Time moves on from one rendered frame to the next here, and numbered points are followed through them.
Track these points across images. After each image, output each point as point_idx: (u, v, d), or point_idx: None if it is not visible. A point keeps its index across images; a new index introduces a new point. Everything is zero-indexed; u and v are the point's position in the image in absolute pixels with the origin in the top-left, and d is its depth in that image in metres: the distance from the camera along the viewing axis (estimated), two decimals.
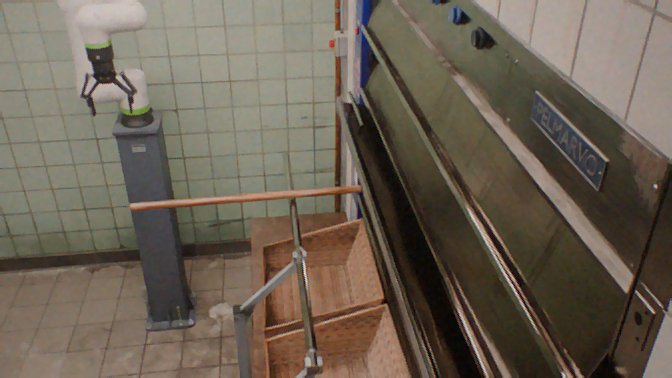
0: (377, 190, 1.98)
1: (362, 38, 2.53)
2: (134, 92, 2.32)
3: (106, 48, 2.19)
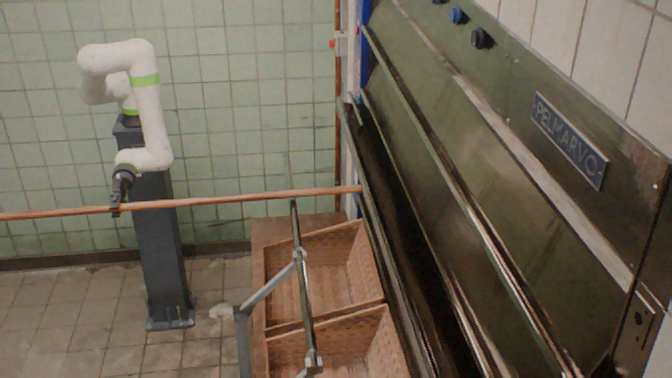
0: (377, 190, 1.98)
1: (362, 38, 2.53)
2: (112, 190, 2.31)
3: (115, 166, 2.48)
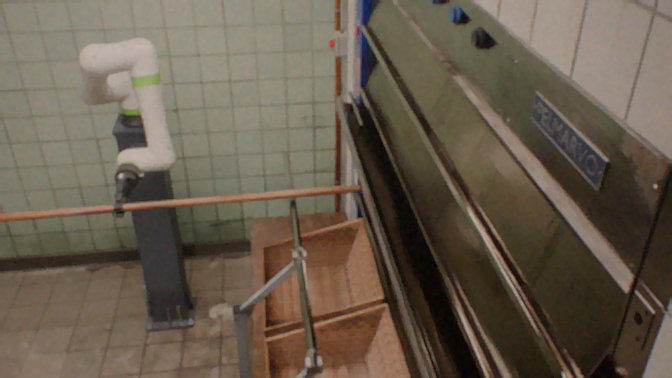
0: (377, 190, 1.98)
1: (362, 38, 2.53)
2: (116, 190, 2.31)
3: (118, 167, 2.48)
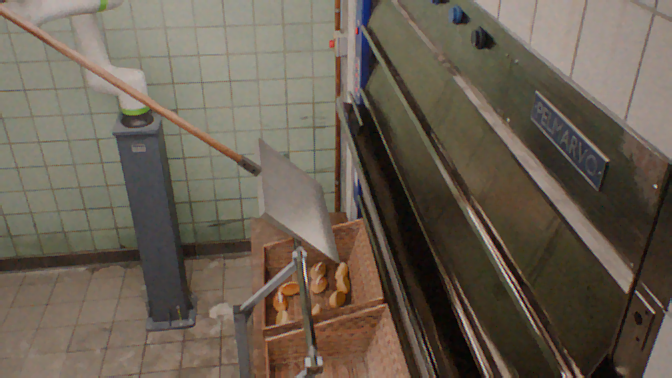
0: (377, 190, 1.98)
1: (362, 38, 2.53)
2: None
3: None
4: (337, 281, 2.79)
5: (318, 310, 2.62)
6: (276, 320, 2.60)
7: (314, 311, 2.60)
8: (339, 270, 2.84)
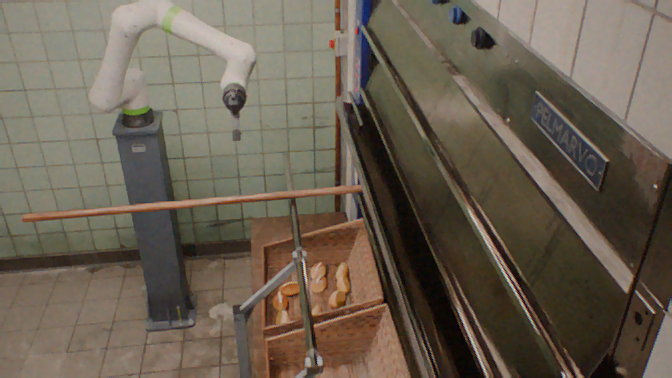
0: (377, 190, 1.98)
1: (362, 38, 2.53)
2: (229, 90, 2.26)
3: (225, 87, 2.44)
4: (337, 281, 2.79)
5: (318, 310, 2.62)
6: (276, 320, 2.60)
7: (314, 311, 2.60)
8: (339, 270, 2.84)
